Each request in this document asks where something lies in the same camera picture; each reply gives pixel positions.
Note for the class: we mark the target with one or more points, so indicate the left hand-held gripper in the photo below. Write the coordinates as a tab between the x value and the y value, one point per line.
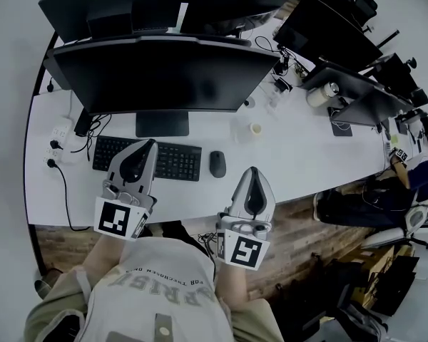
114	217

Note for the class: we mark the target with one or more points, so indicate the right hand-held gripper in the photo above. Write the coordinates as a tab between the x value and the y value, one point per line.
244	249

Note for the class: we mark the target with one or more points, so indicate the black keyboard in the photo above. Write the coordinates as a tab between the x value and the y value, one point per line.
178	162

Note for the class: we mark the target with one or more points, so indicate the black computer mouse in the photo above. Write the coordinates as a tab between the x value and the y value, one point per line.
217	164

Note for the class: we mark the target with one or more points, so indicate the person's right forearm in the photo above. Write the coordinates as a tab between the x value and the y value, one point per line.
232	287

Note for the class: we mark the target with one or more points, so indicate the person's left forearm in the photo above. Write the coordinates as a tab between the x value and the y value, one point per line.
105	251

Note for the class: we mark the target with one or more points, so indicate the black mouse pad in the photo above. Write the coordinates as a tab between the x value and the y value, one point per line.
342	129

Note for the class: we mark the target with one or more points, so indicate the black power adapter box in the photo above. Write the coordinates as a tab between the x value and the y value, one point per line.
82	123

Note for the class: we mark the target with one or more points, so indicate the small white paper cup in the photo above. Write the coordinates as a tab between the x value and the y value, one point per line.
255	128

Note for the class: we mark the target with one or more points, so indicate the white power strip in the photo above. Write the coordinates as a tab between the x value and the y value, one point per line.
58	139

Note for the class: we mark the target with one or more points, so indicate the large black curved monitor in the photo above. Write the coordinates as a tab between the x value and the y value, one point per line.
164	80

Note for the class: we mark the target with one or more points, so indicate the white jar with lid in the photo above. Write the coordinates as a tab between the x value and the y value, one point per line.
319	95

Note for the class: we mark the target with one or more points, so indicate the person's beige printed shirt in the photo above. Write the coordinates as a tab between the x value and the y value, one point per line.
153	298

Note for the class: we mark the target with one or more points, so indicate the cardboard box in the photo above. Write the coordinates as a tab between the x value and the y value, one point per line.
378	262

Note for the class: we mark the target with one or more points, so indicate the white office chair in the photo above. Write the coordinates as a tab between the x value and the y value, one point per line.
396	232

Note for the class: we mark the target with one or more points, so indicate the black bag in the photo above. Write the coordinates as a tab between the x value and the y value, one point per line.
396	283

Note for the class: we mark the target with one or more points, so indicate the grey backpack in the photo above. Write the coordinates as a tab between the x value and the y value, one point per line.
364	324

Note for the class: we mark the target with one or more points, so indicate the black office chair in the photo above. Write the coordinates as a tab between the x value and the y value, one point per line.
356	2

